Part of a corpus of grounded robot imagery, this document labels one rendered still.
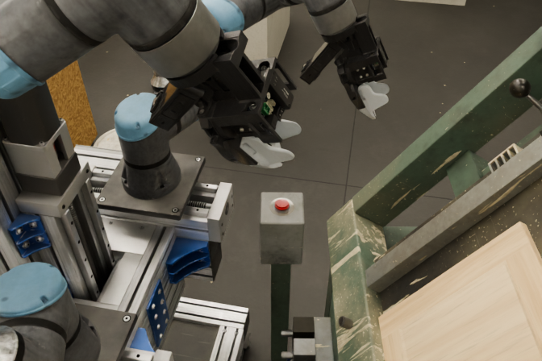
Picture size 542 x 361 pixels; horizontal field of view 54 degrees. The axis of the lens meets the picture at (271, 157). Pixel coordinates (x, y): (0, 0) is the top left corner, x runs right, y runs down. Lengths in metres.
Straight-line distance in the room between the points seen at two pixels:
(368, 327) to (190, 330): 0.96
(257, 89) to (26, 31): 0.20
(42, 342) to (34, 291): 0.08
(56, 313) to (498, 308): 0.78
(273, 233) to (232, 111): 0.95
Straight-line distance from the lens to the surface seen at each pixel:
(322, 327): 1.47
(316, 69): 1.02
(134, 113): 1.26
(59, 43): 0.47
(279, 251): 1.51
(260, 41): 3.42
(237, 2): 0.90
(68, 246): 1.20
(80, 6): 0.45
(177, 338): 2.08
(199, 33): 0.48
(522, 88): 1.09
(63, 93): 2.80
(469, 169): 1.36
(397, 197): 1.47
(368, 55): 0.99
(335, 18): 0.94
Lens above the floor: 1.99
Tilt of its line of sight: 41 degrees down
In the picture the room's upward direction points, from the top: straight up
